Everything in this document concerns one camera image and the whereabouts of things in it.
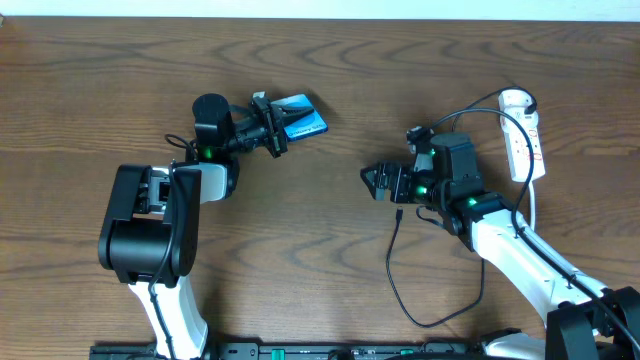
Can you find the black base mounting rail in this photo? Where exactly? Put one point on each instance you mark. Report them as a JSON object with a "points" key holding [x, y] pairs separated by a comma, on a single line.
{"points": [[431, 350]]}

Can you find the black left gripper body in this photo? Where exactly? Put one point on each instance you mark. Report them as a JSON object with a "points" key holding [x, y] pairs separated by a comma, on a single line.
{"points": [[272, 131]]}

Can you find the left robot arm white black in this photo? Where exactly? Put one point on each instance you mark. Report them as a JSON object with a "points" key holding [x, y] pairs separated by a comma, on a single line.
{"points": [[149, 236]]}

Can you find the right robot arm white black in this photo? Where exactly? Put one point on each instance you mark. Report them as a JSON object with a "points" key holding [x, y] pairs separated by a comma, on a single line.
{"points": [[583, 318]]}

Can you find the white USB charger plug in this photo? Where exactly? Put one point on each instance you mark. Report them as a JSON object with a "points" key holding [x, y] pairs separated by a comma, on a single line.
{"points": [[517, 103]]}

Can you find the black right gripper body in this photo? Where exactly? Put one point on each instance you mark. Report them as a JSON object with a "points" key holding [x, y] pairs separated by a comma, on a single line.
{"points": [[392, 181]]}

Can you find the white power strip red switches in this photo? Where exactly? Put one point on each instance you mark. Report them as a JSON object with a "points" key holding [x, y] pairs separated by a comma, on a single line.
{"points": [[516, 147]]}

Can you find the Samsung Galaxy smartphone blue screen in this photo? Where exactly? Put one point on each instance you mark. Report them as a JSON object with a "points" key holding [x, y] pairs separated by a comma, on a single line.
{"points": [[309, 126]]}

